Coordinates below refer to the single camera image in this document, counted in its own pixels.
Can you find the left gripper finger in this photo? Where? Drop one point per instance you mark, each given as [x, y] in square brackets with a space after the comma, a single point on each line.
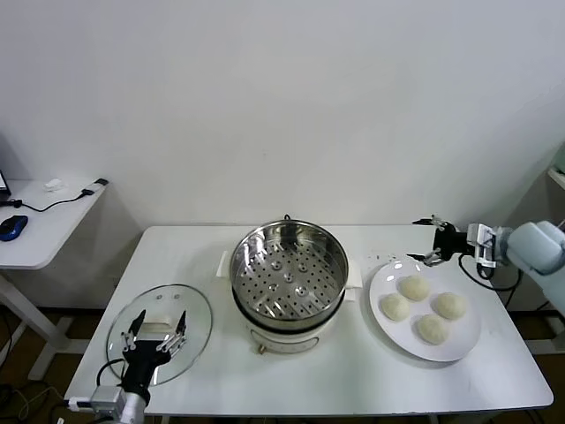
[181, 329]
[136, 324]

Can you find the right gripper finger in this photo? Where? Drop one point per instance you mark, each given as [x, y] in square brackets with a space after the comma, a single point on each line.
[426, 257]
[430, 222]

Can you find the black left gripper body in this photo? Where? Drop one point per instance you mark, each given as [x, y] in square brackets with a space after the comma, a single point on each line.
[143, 362]

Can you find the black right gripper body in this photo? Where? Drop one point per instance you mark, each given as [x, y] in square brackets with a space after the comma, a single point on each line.
[450, 242]

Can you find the glass pot lid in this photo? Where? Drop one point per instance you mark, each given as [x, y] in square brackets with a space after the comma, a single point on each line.
[187, 300]

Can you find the white steamed baozi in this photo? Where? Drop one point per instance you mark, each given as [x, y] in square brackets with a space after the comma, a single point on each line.
[432, 328]
[448, 305]
[415, 288]
[396, 306]

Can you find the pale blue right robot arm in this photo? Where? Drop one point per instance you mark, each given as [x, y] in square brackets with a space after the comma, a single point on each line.
[534, 247]

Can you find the perforated steel steamer basket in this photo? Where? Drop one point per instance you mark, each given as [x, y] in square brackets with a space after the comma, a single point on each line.
[289, 279]

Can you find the white round plate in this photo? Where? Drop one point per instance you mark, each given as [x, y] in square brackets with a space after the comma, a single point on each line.
[399, 333]

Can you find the white electric cooking pot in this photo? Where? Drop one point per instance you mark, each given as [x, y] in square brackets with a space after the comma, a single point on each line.
[287, 342]

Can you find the white side table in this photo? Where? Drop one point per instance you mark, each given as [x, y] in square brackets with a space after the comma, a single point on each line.
[48, 229]

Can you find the silver black adapter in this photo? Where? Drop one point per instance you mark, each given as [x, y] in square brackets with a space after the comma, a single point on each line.
[93, 187]

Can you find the blue computer mouse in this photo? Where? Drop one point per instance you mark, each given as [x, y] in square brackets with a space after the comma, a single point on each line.
[12, 227]

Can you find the small white object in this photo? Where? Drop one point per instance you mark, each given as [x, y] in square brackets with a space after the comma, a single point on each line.
[53, 184]

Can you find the black laptop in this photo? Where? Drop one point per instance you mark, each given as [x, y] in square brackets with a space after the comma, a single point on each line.
[4, 187]

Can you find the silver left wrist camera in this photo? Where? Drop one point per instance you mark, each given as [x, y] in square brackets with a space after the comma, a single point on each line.
[106, 399]

